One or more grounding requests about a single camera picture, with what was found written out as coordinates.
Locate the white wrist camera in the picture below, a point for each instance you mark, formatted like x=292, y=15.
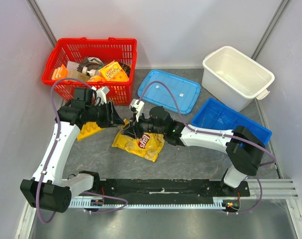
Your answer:
x=100, y=95
x=137, y=107

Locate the orange carton in basket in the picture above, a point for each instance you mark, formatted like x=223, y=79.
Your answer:
x=59, y=73

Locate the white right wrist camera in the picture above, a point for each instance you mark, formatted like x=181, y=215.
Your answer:
x=137, y=107

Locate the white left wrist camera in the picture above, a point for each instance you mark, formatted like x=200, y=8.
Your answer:
x=100, y=95

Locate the white slotted cable duct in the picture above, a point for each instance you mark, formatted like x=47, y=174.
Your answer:
x=90, y=203

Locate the orange Scrub Daddy box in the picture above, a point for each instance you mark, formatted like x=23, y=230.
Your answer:
x=113, y=72

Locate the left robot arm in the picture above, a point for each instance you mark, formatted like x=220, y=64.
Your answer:
x=46, y=189

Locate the yellow test tube rack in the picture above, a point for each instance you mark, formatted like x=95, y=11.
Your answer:
x=88, y=129

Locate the white plastic tub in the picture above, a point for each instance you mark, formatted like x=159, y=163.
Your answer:
x=234, y=78

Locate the yellow Lays chips bag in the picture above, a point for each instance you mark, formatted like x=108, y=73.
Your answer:
x=148, y=146

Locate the red plastic shopping basket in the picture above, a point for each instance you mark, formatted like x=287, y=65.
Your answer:
x=123, y=50

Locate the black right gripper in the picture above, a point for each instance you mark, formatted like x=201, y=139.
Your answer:
x=137, y=125

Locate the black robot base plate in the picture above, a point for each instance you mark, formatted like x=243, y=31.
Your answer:
x=167, y=191

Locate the light blue plastic lid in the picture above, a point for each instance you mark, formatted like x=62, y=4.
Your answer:
x=185, y=91

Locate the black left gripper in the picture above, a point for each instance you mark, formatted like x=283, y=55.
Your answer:
x=111, y=117

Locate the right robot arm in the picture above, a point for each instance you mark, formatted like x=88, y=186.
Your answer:
x=243, y=148

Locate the blue divided plastic bin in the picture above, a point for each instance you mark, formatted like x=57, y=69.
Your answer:
x=216, y=115

